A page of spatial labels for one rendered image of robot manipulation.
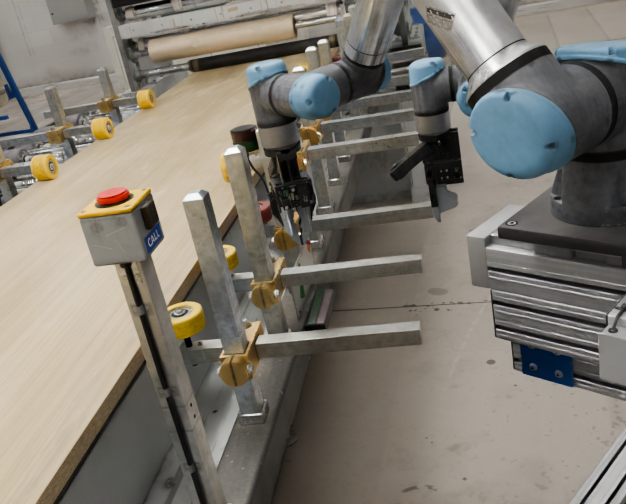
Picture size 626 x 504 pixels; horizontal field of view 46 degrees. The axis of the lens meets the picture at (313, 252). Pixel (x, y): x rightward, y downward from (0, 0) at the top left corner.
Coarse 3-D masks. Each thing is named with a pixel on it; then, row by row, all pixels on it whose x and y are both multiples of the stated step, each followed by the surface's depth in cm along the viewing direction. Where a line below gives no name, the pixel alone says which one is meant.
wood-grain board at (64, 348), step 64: (128, 128) 293; (192, 128) 271; (64, 192) 222; (0, 256) 179; (64, 256) 170; (192, 256) 155; (0, 320) 144; (64, 320) 138; (128, 320) 133; (0, 384) 120; (64, 384) 116; (128, 384) 118; (0, 448) 103; (64, 448) 100
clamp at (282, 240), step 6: (294, 216) 174; (276, 228) 169; (282, 228) 169; (276, 234) 168; (282, 234) 168; (288, 234) 167; (276, 240) 168; (282, 240) 168; (288, 240) 168; (276, 246) 169; (282, 246) 169; (288, 246) 168; (294, 246) 170
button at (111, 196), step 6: (102, 192) 89; (108, 192) 89; (114, 192) 88; (120, 192) 88; (126, 192) 88; (96, 198) 88; (102, 198) 87; (108, 198) 87; (114, 198) 87; (120, 198) 88; (126, 198) 89; (102, 204) 88; (108, 204) 88
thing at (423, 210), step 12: (408, 204) 170; (420, 204) 169; (312, 216) 175; (324, 216) 173; (336, 216) 172; (348, 216) 171; (360, 216) 170; (372, 216) 170; (384, 216) 169; (396, 216) 169; (408, 216) 169; (420, 216) 168; (432, 216) 168; (264, 228) 175; (312, 228) 173; (324, 228) 173; (336, 228) 172
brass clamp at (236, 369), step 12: (252, 324) 134; (252, 336) 130; (252, 348) 128; (228, 360) 124; (240, 360) 124; (252, 360) 127; (228, 372) 124; (240, 372) 124; (252, 372) 125; (228, 384) 125; (240, 384) 125
